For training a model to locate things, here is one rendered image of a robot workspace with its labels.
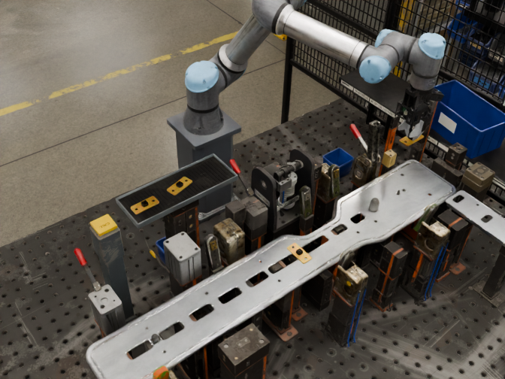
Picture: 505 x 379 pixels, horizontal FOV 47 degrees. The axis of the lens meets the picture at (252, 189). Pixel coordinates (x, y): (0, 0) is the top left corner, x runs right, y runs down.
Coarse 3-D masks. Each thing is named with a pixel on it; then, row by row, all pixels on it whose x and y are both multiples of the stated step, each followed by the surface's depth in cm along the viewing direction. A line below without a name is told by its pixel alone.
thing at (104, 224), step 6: (108, 216) 175; (90, 222) 173; (96, 222) 173; (102, 222) 174; (108, 222) 174; (114, 222) 174; (96, 228) 172; (102, 228) 172; (108, 228) 172; (114, 228) 173; (102, 234) 171
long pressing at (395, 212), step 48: (384, 192) 209; (432, 192) 210; (288, 240) 191; (336, 240) 192; (384, 240) 193; (192, 288) 176; (240, 288) 177; (288, 288) 178; (144, 336) 164; (192, 336) 164
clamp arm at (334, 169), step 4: (328, 168) 203; (332, 168) 202; (336, 168) 203; (328, 172) 204; (332, 172) 202; (336, 172) 203; (332, 176) 203; (336, 176) 204; (332, 180) 204; (336, 180) 206; (332, 184) 205; (336, 184) 206; (332, 188) 206; (336, 188) 207; (332, 192) 207; (336, 192) 208; (332, 196) 208; (336, 196) 209
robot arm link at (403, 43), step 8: (384, 32) 171; (392, 32) 171; (376, 40) 171; (384, 40) 170; (392, 40) 167; (400, 40) 168; (408, 40) 168; (400, 48) 166; (408, 48) 167; (400, 56) 166; (408, 56) 168
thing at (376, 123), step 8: (376, 120) 204; (368, 128) 204; (376, 128) 203; (384, 128) 202; (368, 136) 206; (376, 136) 207; (368, 144) 208; (376, 144) 209; (368, 152) 210; (376, 152) 210; (376, 160) 212
